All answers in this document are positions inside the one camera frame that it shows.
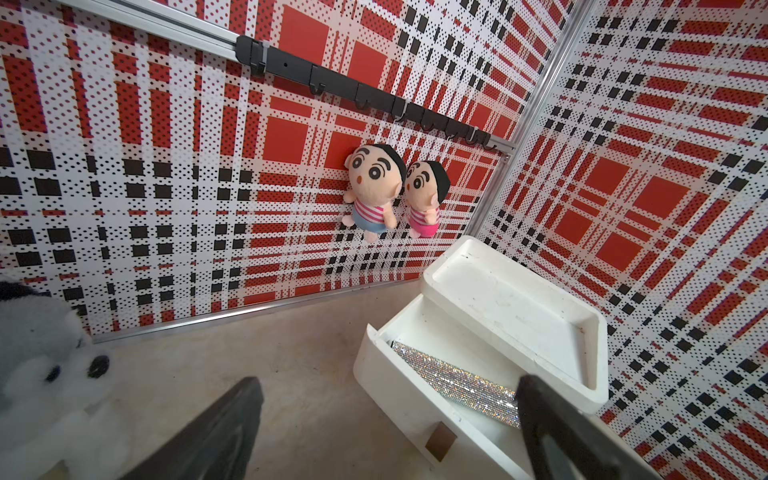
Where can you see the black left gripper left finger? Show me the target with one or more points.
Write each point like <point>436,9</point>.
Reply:
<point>217,444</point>

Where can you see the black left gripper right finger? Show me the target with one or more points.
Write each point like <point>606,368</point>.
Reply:
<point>562,443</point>

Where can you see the silver rhinestone microphone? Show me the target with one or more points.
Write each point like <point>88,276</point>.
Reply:
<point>461,386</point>

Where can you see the white plastic drawer cabinet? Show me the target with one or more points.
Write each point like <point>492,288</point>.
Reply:
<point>541,328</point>

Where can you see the grey white husky plush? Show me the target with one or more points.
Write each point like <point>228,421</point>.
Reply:
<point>55,385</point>

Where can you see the pink-dressed plush doll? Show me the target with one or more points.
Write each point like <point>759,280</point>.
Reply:
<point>427,185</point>

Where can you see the blue-shorts plush doll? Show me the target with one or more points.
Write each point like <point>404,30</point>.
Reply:
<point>376,174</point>

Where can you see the black wall hook rail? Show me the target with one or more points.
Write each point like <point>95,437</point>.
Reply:
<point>265,59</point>

